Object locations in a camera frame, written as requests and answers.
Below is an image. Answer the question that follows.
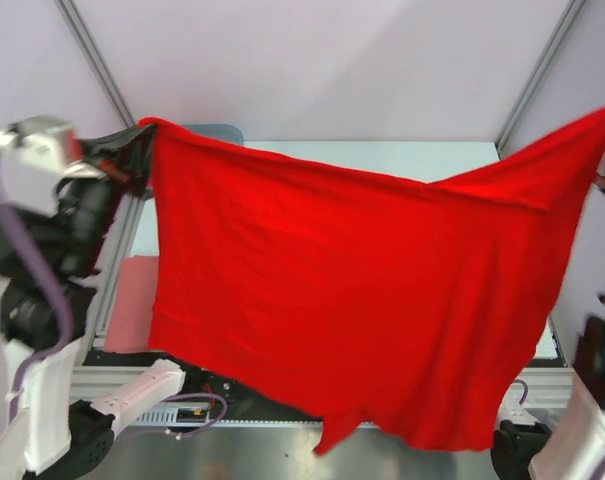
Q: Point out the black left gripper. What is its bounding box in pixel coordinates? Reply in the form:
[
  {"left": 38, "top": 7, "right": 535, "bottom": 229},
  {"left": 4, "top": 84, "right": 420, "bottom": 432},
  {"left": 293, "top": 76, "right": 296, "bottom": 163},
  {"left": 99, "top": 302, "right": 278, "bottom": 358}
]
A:
[{"left": 66, "top": 117, "right": 163, "bottom": 268}]

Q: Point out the red t-shirt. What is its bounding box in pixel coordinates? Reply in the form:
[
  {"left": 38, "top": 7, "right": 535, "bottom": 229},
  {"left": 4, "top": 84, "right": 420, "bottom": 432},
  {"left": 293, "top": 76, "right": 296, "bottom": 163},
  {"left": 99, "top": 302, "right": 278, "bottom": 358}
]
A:
[{"left": 144, "top": 107, "right": 605, "bottom": 454}]

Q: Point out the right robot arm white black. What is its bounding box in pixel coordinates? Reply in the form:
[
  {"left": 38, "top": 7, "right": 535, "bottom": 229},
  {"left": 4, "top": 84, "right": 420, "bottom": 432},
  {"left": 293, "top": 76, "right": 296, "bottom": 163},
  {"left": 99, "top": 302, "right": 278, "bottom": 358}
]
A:
[{"left": 490, "top": 316, "right": 605, "bottom": 479}]

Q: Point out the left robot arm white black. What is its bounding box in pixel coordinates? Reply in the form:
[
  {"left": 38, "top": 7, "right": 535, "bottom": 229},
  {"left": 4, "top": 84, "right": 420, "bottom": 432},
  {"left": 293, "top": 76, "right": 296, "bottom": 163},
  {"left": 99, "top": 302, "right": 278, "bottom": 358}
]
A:
[{"left": 0, "top": 116, "right": 203, "bottom": 479}]

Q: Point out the teal plastic basin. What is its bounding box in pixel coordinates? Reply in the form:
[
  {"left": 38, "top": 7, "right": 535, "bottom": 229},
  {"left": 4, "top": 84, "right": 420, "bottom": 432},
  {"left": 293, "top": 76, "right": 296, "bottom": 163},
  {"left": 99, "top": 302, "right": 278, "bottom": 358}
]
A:
[{"left": 184, "top": 124, "right": 244, "bottom": 146}]

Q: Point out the folded pink t-shirt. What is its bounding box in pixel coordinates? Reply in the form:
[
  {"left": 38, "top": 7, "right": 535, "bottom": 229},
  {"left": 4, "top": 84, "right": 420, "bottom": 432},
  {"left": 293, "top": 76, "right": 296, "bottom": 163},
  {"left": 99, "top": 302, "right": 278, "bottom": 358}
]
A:
[{"left": 103, "top": 255, "right": 159, "bottom": 354}]

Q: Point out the aluminium frame rail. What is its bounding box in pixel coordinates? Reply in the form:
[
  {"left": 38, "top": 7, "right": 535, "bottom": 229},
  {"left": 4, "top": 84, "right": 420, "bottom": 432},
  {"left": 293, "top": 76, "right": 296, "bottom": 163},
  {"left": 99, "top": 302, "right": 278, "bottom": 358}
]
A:
[{"left": 70, "top": 366, "right": 161, "bottom": 402}]

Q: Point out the white slotted cable duct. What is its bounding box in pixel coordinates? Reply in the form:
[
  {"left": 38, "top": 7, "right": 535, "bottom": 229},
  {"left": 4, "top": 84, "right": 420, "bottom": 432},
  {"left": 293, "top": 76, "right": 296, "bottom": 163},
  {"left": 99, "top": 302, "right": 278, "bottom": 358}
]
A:
[{"left": 133, "top": 404, "right": 321, "bottom": 428}]

